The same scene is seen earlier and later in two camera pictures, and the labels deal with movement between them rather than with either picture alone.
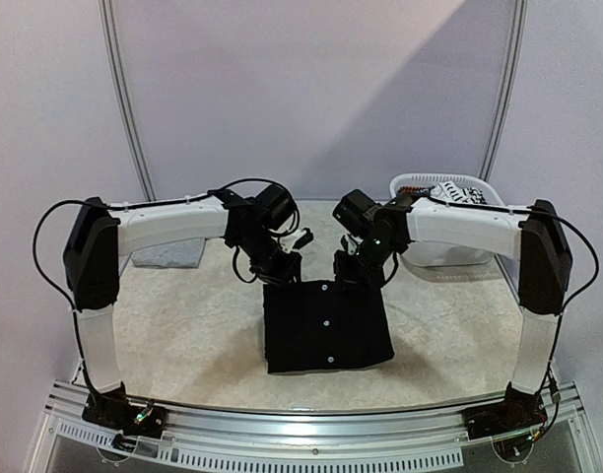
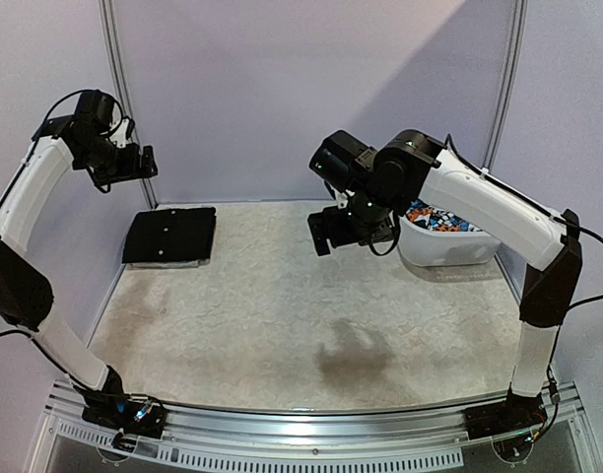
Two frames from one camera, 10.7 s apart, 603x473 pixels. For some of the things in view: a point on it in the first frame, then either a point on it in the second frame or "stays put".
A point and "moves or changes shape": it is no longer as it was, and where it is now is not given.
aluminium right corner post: (512, 74) stays put
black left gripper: (284, 276) to (132, 168)
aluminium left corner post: (106, 9) stays put
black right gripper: (356, 269) to (322, 230)
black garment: (324, 324) moves or changes shape
